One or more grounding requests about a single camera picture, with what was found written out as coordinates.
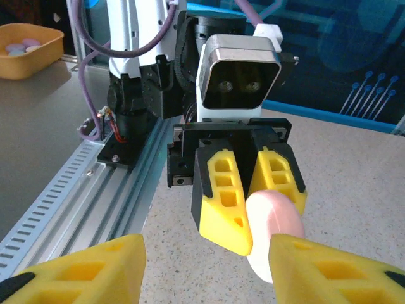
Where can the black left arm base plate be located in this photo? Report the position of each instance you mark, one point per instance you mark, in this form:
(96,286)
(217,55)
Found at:
(120,152)

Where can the yellow plastic tray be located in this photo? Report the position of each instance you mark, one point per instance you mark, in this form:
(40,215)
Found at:
(38,66)

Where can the pale blue charging case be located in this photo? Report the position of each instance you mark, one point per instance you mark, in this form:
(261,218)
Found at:
(16,54)

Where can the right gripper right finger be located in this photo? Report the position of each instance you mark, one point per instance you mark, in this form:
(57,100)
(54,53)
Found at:
(316,278)

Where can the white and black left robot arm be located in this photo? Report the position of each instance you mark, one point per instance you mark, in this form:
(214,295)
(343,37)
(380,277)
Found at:
(133,31)

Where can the aluminium mounting rail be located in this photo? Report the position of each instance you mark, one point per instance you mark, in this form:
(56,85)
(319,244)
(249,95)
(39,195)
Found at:
(104,196)

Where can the pale pink charging case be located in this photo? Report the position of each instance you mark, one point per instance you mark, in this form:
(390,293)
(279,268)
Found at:
(34,48)

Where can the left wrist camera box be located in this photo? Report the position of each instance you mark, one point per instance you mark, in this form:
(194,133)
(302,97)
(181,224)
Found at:
(234,57)

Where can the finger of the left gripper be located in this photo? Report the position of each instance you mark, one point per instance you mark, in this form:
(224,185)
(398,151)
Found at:
(278,171)
(218,218)

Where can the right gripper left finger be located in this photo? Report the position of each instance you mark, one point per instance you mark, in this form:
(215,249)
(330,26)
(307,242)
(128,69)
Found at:
(95,278)

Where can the pink earbud charging case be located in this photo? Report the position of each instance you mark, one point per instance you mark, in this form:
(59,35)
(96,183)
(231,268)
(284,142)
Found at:
(272,215)

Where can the lilac charging case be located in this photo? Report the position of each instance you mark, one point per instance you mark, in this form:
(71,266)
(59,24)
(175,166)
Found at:
(31,42)
(14,48)

